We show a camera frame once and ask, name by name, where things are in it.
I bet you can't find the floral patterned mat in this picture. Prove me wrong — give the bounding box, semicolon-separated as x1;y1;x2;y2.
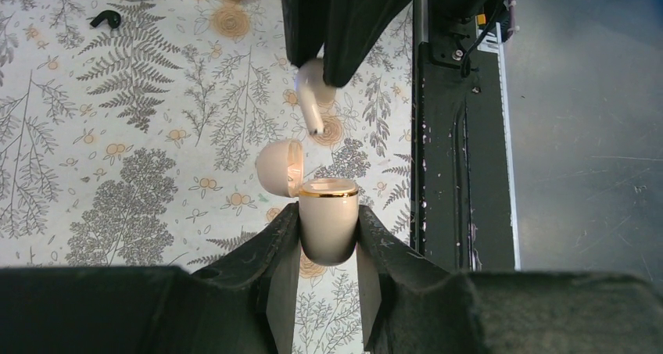
0;0;415;354

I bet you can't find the black earbud near case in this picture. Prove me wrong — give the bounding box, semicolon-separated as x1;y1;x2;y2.
89;10;122;30

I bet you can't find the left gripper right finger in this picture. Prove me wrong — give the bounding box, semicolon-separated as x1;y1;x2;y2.
356;206;662;353

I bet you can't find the beige wireless earbud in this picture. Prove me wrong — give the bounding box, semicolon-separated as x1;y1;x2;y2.
295;58;337;136

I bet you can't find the beige earbud charging case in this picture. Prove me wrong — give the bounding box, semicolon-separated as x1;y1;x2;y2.
255;139;359;266

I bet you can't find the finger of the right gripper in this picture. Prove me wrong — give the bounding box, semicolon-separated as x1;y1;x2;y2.
324;0;413;88
281;0;329;68

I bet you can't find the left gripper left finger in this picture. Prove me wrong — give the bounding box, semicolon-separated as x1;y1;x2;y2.
1;203;300;353

